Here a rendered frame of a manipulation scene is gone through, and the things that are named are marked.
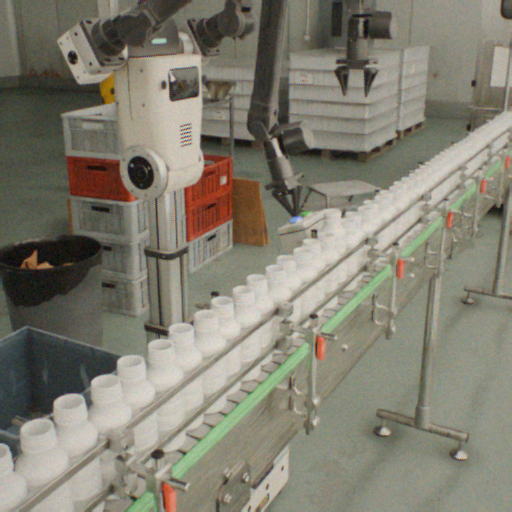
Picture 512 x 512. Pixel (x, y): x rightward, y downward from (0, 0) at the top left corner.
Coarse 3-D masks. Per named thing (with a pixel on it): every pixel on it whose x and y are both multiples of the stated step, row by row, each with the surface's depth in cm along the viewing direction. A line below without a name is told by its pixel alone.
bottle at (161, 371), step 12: (156, 348) 97; (168, 348) 97; (156, 360) 95; (168, 360) 95; (156, 372) 95; (168, 372) 95; (180, 372) 97; (156, 384) 94; (168, 384) 95; (156, 396) 95; (180, 396) 97; (168, 408) 96; (180, 408) 98; (168, 420) 97; (180, 420) 98; (168, 432) 97; (168, 444) 98; (180, 444) 99
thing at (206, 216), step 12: (228, 192) 469; (204, 204) 442; (216, 204) 457; (228, 204) 473; (192, 216) 432; (204, 216) 446; (216, 216) 460; (228, 216) 475; (192, 228) 433; (204, 228) 447
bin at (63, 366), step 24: (24, 336) 150; (48, 336) 147; (0, 360) 145; (24, 360) 151; (48, 360) 150; (72, 360) 146; (96, 360) 142; (0, 384) 146; (24, 384) 152; (48, 384) 152; (72, 384) 148; (0, 408) 147; (24, 408) 154; (48, 408) 155; (0, 432) 112
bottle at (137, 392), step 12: (120, 360) 92; (132, 360) 93; (120, 372) 90; (132, 372) 90; (144, 372) 92; (132, 384) 90; (144, 384) 92; (132, 396) 90; (144, 396) 91; (132, 408) 90; (144, 408) 91; (144, 420) 92; (156, 420) 94; (144, 432) 92; (156, 432) 95; (144, 444) 93; (156, 444) 95
